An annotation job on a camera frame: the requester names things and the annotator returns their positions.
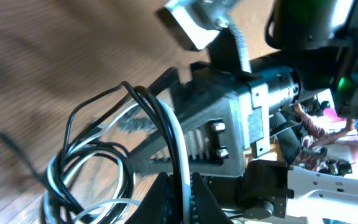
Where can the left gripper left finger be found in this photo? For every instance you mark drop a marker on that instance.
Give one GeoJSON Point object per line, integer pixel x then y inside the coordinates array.
{"type": "Point", "coordinates": [159, 206]}

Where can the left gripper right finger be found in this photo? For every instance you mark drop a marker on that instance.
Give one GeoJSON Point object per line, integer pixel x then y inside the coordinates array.
{"type": "Point", "coordinates": [204, 207]}

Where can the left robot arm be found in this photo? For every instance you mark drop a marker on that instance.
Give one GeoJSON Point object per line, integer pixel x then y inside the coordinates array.
{"type": "Point", "coordinates": [268, 191]}

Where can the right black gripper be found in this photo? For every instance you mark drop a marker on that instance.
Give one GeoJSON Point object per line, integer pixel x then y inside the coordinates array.
{"type": "Point", "coordinates": [222, 114]}

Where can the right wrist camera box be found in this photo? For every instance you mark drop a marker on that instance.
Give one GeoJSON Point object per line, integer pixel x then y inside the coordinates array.
{"type": "Point", "coordinates": [194, 24]}

